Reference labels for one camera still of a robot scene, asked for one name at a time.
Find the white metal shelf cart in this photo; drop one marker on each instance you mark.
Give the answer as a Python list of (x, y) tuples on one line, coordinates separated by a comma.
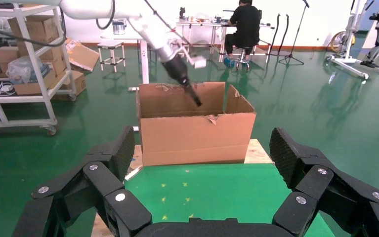
[(15, 98)]

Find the steel pot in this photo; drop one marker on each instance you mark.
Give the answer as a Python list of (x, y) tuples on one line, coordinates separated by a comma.
[(119, 27)]

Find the black curved pole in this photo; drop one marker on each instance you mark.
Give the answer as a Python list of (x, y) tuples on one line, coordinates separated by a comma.
[(286, 23), (274, 36)]

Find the cardboard box behind bag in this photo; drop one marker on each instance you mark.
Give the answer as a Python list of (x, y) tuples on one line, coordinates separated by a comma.
[(56, 62)]

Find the large cardboard box on shelf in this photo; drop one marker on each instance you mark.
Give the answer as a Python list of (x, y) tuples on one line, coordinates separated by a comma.
[(35, 27)]

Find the white tube frame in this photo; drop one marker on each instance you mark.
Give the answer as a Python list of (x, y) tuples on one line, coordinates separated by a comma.
[(133, 172)]

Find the chrome swivel stool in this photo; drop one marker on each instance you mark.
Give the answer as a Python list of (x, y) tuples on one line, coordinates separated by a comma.
[(242, 59)]

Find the small cardboard box on shelf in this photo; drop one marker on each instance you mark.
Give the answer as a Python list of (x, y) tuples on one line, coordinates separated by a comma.
[(4, 54)]

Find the green cloth with yellow marks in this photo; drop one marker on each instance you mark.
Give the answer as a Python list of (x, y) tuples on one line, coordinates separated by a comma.
[(215, 189)]

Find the small white stool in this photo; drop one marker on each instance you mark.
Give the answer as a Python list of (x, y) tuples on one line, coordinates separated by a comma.
[(110, 45)]

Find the clear plastic bag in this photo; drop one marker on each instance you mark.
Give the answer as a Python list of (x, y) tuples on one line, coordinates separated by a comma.
[(22, 68)]

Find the white height adjustable desk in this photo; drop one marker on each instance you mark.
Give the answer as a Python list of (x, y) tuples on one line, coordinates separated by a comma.
[(144, 62)]

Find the low wide cardboard box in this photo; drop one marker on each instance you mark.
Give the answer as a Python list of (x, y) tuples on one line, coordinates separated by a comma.
[(32, 88)]

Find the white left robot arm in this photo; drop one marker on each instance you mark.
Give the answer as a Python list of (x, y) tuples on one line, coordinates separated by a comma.
[(87, 8)]

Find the seated person in black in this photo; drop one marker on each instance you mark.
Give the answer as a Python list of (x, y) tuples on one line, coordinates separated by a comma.
[(245, 23)]

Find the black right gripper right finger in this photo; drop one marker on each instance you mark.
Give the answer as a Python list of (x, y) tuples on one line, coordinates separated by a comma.
[(333, 193)]

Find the black microphone stand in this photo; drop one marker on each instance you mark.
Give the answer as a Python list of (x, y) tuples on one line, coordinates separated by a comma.
[(292, 49)]

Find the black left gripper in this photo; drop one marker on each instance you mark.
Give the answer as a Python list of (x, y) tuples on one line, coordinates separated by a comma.
[(177, 70)]

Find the flattened leaning cardboard sheet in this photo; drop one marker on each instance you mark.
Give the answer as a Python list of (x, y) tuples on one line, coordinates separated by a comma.
[(83, 57)]

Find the large open brown carton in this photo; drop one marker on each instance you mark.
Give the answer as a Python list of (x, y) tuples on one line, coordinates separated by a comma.
[(192, 140)]

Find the cardboard box on floor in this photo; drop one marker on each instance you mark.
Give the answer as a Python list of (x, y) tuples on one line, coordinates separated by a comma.
[(74, 85)]

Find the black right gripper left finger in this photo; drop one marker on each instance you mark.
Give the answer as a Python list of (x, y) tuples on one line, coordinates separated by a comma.
[(78, 196)]

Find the long white work table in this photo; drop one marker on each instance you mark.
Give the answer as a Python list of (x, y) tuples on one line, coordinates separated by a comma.
[(202, 23)]

